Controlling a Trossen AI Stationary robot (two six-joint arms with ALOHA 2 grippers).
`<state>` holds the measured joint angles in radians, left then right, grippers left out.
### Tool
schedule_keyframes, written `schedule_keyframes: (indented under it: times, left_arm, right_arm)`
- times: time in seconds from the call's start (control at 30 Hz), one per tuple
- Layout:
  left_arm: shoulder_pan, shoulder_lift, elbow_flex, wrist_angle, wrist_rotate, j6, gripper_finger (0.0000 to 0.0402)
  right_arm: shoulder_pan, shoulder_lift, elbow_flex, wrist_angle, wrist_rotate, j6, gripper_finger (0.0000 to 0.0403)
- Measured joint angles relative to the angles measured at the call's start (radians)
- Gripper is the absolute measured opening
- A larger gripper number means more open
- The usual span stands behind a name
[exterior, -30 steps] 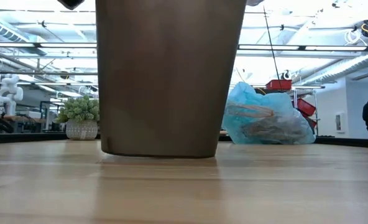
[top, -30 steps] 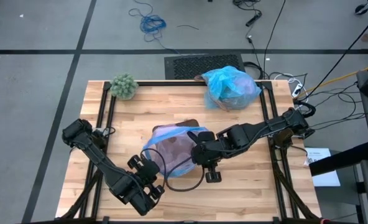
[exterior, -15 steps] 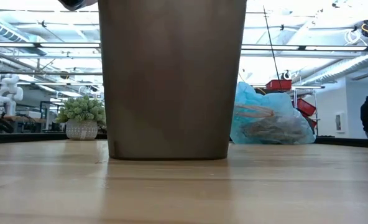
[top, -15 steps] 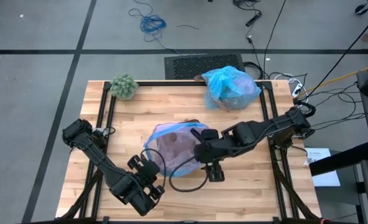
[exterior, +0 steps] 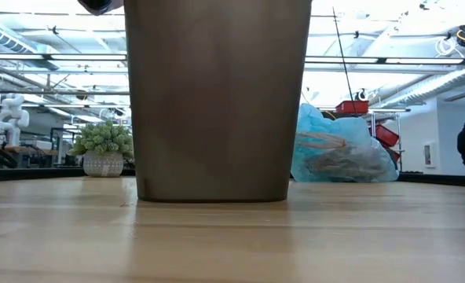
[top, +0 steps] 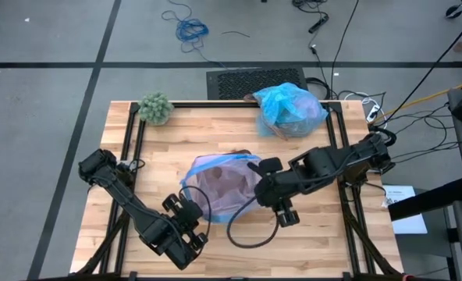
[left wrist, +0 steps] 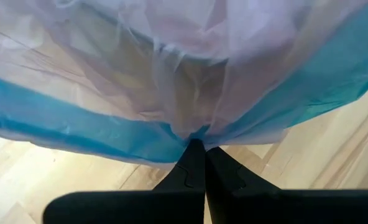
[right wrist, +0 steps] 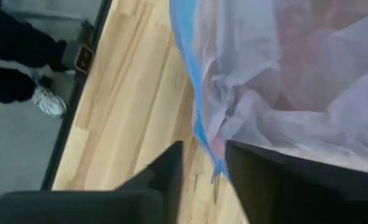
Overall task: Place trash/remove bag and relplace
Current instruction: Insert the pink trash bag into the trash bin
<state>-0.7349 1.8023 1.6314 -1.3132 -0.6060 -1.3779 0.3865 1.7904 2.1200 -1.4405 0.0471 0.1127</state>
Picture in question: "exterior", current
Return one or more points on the grey plastic trash bin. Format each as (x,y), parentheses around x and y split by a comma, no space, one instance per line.
(217,102)

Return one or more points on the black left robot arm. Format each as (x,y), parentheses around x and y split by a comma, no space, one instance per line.
(95,6)

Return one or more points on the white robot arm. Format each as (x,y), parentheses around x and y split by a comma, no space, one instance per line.
(10,118)

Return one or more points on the green crumpled object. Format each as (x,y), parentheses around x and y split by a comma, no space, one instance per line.
(103,149)

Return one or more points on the tilted red plastic crate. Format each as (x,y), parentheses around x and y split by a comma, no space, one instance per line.
(387,135)

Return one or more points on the metal storage rack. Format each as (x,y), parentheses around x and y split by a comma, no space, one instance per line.
(398,118)

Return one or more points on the wooden workbench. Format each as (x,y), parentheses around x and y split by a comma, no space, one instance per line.
(28,150)

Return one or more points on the black aluminium table frame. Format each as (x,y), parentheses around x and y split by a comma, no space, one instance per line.
(32,173)

